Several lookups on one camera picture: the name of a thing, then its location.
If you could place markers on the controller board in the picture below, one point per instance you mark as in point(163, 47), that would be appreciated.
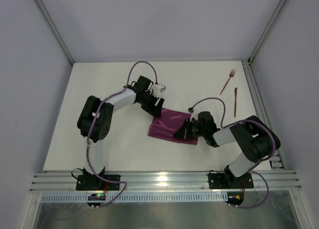
point(95, 200)
point(235, 200)

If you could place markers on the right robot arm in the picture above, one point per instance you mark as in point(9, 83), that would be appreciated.
point(255, 139)

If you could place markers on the purple satin napkin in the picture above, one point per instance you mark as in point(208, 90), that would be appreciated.
point(170, 121)

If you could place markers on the right controller board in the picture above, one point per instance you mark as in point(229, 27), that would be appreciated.
point(235, 200)

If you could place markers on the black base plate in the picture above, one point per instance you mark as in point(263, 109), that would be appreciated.
point(92, 183)
point(219, 180)

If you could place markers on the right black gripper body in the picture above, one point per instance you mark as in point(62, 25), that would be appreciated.
point(190, 127)

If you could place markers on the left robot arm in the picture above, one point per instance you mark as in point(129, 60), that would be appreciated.
point(95, 119)

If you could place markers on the slotted grey cable duct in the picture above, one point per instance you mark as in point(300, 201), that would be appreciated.
point(172, 197)

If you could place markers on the right aluminium frame post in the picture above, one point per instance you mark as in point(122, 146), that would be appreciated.
point(275, 16)

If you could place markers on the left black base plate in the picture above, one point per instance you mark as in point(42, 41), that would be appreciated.
point(92, 183)

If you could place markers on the aluminium rail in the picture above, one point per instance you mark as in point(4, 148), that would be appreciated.
point(145, 182)
point(276, 162)

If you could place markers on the right side aluminium rail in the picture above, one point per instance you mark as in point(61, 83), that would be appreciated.
point(276, 162)

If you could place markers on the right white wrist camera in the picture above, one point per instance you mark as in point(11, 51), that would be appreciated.
point(193, 112)

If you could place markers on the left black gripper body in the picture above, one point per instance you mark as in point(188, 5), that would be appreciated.
point(151, 102)

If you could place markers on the aluminium front rail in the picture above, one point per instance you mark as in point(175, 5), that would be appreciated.
point(145, 182)

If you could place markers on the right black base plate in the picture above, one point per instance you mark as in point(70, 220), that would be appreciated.
point(219, 180)

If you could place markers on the left aluminium frame post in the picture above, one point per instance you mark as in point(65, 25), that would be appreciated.
point(54, 30)

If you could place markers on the left controller board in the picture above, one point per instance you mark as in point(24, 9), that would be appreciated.
point(95, 200)

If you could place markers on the aluminium frame post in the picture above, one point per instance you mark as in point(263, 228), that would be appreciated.
point(275, 16)
point(54, 30)

